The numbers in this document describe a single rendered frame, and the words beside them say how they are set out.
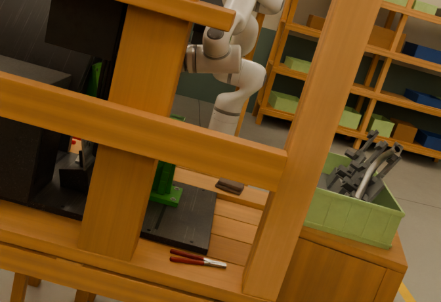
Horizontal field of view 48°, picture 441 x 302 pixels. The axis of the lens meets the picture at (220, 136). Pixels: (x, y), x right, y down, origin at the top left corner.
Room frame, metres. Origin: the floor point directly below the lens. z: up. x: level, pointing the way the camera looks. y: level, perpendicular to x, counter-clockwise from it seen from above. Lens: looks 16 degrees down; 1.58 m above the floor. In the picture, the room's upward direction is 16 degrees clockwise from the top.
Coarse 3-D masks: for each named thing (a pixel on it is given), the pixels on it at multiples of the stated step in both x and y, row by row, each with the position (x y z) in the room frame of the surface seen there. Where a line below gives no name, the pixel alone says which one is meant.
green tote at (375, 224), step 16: (336, 160) 2.43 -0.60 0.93; (320, 192) 1.82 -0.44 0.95; (384, 192) 2.09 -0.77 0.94; (320, 208) 1.83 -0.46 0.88; (336, 208) 1.83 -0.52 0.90; (352, 208) 1.83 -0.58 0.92; (368, 208) 1.83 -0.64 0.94; (384, 208) 1.82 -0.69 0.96; (400, 208) 1.87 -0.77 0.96; (304, 224) 1.83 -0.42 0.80; (320, 224) 1.83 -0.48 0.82; (336, 224) 1.83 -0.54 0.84; (352, 224) 1.83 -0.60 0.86; (368, 224) 1.83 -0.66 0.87; (384, 224) 1.83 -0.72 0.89; (368, 240) 1.82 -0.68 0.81; (384, 240) 1.82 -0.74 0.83
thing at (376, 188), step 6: (390, 162) 1.96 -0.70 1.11; (396, 162) 1.95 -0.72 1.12; (384, 168) 1.99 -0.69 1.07; (390, 168) 1.95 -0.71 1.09; (378, 174) 1.99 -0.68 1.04; (384, 174) 1.95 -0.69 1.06; (378, 180) 1.94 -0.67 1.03; (372, 186) 1.94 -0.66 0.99; (378, 186) 1.88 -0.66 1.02; (384, 186) 1.85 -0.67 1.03; (366, 192) 1.94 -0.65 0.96; (372, 192) 1.89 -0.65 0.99; (378, 192) 1.85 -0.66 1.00; (372, 198) 1.85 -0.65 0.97
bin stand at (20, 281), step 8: (16, 280) 1.84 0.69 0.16; (24, 280) 1.84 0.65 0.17; (32, 280) 2.04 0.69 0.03; (40, 280) 2.07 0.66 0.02; (16, 288) 1.84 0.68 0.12; (24, 288) 1.85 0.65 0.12; (16, 296) 1.84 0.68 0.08; (24, 296) 1.87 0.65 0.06; (80, 296) 1.84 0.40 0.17; (88, 296) 1.88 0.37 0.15
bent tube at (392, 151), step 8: (384, 152) 1.97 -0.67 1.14; (392, 152) 1.90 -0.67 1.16; (400, 152) 1.92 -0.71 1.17; (376, 160) 1.99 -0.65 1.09; (384, 160) 1.98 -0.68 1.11; (368, 168) 1.99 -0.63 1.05; (376, 168) 1.98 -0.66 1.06; (368, 176) 1.95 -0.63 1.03; (360, 184) 1.92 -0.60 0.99; (360, 192) 1.88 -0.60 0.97
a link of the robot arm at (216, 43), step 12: (228, 0) 1.58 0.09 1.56; (240, 0) 1.57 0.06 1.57; (252, 0) 1.60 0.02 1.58; (240, 12) 1.53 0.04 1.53; (240, 24) 1.50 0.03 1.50; (204, 36) 1.38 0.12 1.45; (216, 36) 1.37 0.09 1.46; (228, 36) 1.38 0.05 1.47; (204, 48) 1.39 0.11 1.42; (216, 48) 1.36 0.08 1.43; (228, 48) 1.40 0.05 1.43
